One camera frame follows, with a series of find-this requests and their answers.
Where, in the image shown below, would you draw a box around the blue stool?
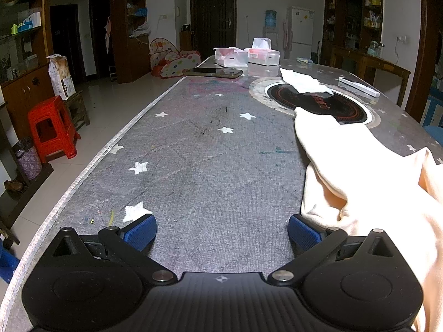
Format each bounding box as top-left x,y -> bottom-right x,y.
0,238 -> 20,285

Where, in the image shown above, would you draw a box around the brown shoes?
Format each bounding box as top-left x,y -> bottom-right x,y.
3,179 -> 25,193

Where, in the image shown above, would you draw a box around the wooden wall shelf unit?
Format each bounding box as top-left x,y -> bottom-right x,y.
322,0 -> 385,54

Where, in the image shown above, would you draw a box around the red plastic stool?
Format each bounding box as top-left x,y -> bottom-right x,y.
28,96 -> 81,164

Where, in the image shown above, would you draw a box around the pink hanging cloth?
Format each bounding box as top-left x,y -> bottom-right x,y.
104,17 -> 113,55

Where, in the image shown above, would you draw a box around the grey star-print tablecloth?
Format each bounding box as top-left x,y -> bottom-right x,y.
9,55 -> 443,284

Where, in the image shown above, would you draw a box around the small wooden stool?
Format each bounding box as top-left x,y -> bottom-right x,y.
64,90 -> 91,135

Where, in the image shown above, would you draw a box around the polka-dot play tent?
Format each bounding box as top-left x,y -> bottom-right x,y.
149,38 -> 202,78

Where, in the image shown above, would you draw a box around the blue cushioned chair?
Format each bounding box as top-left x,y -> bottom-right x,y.
423,124 -> 443,148

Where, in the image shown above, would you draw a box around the glass jar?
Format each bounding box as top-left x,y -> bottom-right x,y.
367,41 -> 385,58

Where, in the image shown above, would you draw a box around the white refrigerator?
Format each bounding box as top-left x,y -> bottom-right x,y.
287,6 -> 315,60

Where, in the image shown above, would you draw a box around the water dispenser with blue bottle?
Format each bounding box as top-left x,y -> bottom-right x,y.
262,10 -> 280,47

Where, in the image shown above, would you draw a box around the printed paper sack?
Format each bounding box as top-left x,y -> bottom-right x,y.
47,54 -> 77,101

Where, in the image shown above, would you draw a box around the purple trash bin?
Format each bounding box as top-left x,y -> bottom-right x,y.
13,137 -> 43,181

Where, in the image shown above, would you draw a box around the black smartphone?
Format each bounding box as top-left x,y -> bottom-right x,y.
187,67 -> 243,79

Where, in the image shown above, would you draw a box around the round black induction cooktop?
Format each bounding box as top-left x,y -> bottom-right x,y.
248,76 -> 381,128

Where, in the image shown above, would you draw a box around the crumpled white tissue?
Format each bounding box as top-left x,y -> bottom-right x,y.
280,67 -> 334,95

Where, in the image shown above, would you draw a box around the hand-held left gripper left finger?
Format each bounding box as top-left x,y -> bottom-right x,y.
52,213 -> 177,286

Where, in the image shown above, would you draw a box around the cream garment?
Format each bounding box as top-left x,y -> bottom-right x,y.
293,107 -> 443,332

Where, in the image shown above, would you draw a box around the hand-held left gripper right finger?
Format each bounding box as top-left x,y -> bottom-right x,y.
267,214 -> 395,287

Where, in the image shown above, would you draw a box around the wooden side table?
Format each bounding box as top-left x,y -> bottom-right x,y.
329,44 -> 412,107

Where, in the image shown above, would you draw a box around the dark wooden door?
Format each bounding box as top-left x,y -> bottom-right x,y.
190,0 -> 238,61

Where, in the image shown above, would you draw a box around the wooden glass display cabinet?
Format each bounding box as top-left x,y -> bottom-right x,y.
0,0 -> 56,153

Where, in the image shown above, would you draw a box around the small dark cabinet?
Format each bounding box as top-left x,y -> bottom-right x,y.
179,30 -> 195,52

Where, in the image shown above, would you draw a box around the tall wooden shelf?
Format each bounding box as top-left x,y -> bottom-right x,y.
110,0 -> 152,84

